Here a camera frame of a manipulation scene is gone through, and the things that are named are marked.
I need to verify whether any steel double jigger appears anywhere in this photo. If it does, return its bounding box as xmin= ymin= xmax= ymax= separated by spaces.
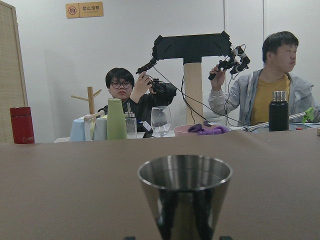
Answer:
xmin=137 ymin=155 xmax=233 ymax=240

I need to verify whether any green cup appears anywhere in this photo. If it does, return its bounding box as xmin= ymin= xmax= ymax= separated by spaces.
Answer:
xmin=107 ymin=98 xmax=127 ymax=140

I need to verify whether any white cup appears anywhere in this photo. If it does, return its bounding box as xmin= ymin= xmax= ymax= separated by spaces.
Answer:
xmin=93 ymin=117 xmax=108 ymax=141

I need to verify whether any wooden cup tree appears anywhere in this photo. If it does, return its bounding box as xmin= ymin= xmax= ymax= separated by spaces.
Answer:
xmin=71 ymin=86 xmax=105 ymax=123

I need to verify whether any light blue cup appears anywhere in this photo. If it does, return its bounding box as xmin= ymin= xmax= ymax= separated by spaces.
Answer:
xmin=69 ymin=118 xmax=86 ymax=142

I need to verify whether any stemless wine glass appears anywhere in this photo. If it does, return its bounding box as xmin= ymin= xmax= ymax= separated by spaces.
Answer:
xmin=150 ymin=106 xmax=172 ymax=137

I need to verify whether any pink bowl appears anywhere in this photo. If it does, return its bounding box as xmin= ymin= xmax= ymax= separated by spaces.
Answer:
xmin=174 ymin=124 xmax=220 ymax=137

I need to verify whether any glass dispenser bottle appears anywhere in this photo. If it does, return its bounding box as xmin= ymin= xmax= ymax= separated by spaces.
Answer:
xmin=124 ymin=102 xmax=137 ymax=139

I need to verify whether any person in black jacket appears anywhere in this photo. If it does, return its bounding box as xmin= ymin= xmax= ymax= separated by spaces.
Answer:
xmin=105 ymin=67 xmax=177 ymax=132

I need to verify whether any purple cloth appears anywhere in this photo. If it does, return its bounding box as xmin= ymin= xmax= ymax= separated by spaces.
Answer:
xmin=187 ymin=123 xmax=230 ymax=136

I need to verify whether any black teleoperation rig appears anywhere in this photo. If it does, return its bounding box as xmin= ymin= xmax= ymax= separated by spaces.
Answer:
xmin=136 ymin=31 xmax=250 ymax=124

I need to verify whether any black thermos bottle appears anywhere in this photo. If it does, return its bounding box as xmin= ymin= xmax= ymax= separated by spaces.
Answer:
xmin=268 ymin=90 xmax=289 ymax=121

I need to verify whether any red thermos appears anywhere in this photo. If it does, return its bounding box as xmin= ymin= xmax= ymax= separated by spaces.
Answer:
xmin=9 ymin=106 xmax=35 ymax=144

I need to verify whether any yellow wall sign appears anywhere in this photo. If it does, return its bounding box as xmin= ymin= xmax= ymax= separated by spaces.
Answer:
xmin=65 ymin=1 xmax=104 ymax=19

